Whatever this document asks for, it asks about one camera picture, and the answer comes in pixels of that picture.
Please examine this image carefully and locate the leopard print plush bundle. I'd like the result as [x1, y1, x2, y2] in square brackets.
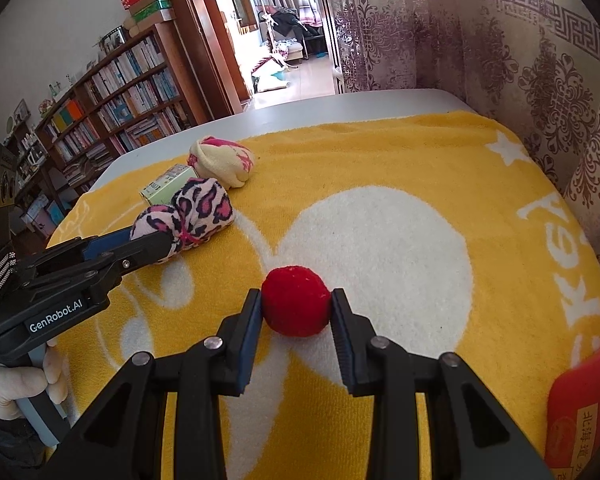
[130, 176, 237, 263]

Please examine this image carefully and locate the small red pompom ball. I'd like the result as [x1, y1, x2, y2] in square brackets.
[261, 266, 331, 337]

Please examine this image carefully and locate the wooden bookshelf with books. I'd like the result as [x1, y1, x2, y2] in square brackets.
[5, 22, 211, 241]

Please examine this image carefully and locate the person's left hand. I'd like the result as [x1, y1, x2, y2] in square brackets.
[0, 337, 71, 421]

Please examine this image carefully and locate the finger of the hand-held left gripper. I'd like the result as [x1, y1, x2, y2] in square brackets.
[17, 226, 134, 275]
[22, 231, 174, 306]

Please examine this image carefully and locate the patterned beige curtain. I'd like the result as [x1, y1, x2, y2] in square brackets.
[325, 0, 600, 286]

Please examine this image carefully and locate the red tin container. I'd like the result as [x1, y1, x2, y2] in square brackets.
[545, 332, 600, 480]

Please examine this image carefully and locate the small green box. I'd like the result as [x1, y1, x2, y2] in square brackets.
[140, 164, 198, 207]

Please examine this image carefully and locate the green cardboard box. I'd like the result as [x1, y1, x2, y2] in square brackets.
[130, 0, 173, 23]

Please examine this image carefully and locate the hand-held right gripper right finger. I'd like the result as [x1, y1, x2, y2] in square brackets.
[330, 288, 556, 480]

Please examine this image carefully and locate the cream and pink sock ball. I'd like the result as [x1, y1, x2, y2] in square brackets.
[187, 135, 256, 190]

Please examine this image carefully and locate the brown cardboard box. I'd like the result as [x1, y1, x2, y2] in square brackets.
[125, 10, 176, 36]

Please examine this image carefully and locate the wooden door frame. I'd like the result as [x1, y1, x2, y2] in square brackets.
[155, 0, 261, 121]

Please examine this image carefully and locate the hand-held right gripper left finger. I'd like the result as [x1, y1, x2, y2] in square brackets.
[37, 288, 263, 480]

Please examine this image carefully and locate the yellow and white towel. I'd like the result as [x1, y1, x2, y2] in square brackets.
[45, 110, 600, 480]

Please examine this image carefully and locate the photo frame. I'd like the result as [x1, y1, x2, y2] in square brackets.
[100, 25, 128, 53]

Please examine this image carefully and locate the sofa with dark clothes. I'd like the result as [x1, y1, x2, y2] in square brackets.
[257, 5, 326, 68]

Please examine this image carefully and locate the person's left forearm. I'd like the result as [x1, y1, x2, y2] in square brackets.
[0, 402, 46, 480]

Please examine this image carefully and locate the pink and white bag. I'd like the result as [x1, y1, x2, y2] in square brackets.
[250, 55, 291, 93]

